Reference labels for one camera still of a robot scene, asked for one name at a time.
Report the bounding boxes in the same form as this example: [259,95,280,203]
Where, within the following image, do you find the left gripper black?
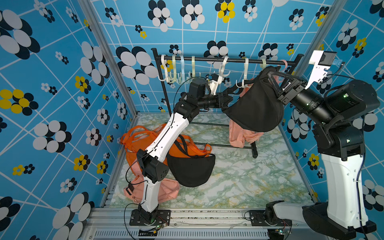
[197,92,233,111]

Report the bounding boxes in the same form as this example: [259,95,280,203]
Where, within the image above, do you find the black bag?
[166,152,216,188]
[222,66,284,132]

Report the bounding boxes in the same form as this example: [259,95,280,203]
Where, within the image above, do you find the orange bag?
[169,135,212,158]
[121,124,166,176]

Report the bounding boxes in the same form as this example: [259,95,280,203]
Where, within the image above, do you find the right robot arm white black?
[265,80,380,240]

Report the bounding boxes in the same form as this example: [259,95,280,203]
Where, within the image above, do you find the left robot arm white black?
[137,77,233,224]

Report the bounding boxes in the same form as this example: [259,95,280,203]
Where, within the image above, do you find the white hook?
[161,55,171,83]
[210,56,229,84]
[236,58,249,89]

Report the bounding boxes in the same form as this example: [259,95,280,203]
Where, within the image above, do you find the pale green hook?
[169,54,179,84]
[188,56,196,78]
[260,59,267,70]

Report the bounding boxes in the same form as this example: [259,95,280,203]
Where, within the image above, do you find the black metal clothes rack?
[150,47,304,159]

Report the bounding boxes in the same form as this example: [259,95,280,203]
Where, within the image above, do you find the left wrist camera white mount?
[209,74,219,96]

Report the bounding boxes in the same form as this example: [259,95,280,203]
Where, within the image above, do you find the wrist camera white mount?
[305,50,345,90]
[209,74,219,96]

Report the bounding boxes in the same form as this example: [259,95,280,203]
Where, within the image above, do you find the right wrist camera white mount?
[305,50,345,90]

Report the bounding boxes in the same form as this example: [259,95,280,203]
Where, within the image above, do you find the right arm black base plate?
[244,210,292,228]

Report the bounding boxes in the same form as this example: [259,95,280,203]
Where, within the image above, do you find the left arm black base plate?
[129,209,171,226]

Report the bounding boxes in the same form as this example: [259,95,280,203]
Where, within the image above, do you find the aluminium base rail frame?
[79,206,343,240]

